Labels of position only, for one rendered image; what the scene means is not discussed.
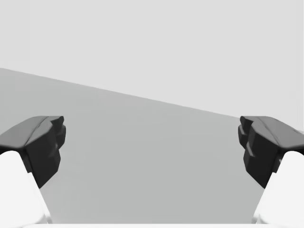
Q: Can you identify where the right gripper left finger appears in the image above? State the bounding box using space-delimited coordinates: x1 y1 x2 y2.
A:
0 115 67 225

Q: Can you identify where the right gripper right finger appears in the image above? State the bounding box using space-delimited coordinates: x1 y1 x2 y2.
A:
237 115 304 225

